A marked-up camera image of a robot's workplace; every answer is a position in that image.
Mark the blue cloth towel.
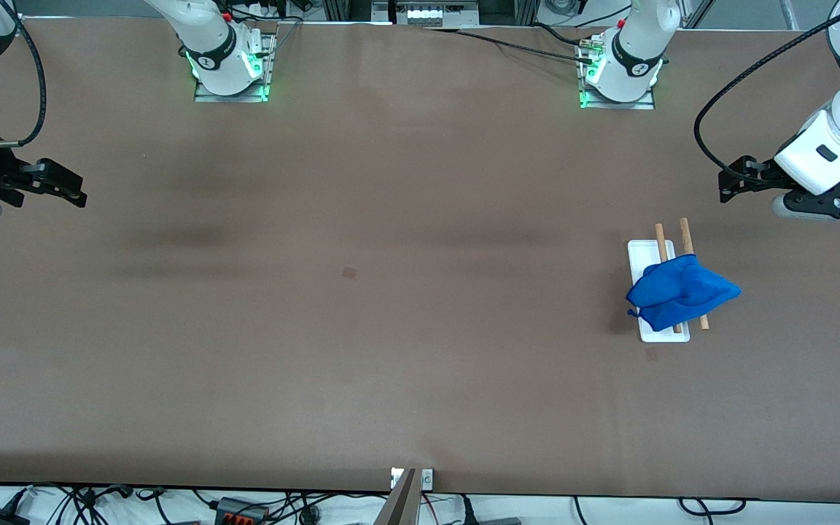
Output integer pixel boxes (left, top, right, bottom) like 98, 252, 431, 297
625, 253, 742, 333

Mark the white rack with wooden rods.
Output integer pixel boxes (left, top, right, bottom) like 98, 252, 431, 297
627, 217, 710, 343

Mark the white power strip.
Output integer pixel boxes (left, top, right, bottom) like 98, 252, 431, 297
391, 0, 481, 27

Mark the black orange power strip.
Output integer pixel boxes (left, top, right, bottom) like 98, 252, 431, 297
214, 497, 271, 525

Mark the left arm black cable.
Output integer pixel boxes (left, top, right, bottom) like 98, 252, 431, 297
693, 2, 840, 176

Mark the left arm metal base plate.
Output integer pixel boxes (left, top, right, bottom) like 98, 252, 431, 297
578, 33, 658, 110

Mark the short black table cable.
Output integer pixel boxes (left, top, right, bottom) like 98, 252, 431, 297
529, 22, 585, 48

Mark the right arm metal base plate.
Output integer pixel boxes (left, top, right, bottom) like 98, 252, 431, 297
194, 33, 276, 103

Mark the long black table cable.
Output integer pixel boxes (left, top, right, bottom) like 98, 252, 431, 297
427, 28, 596, 65

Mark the black tangled floor cable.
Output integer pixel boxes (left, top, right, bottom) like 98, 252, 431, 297
63, 483, 134, 525

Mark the black looped floor cable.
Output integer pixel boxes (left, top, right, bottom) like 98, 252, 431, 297
679, 498, 747, 516

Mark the small metal edge bracket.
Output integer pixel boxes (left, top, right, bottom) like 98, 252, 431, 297
391, 468, 434, 491

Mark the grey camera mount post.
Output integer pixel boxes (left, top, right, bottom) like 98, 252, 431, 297
375, 468, 421, 525

